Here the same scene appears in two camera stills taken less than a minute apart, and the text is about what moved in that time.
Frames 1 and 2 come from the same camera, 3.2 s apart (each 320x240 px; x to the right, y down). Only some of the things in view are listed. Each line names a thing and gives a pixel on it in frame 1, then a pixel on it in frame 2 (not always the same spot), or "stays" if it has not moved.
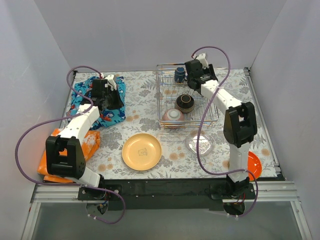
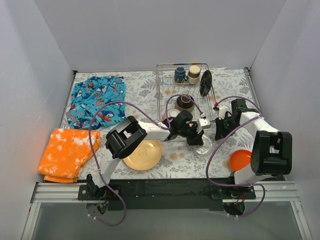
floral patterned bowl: x=173 y=114 stays
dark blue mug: x=179 y=74 stays
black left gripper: x=116 y=100 -> x=195 y=135
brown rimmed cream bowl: x=185 y=103 stays
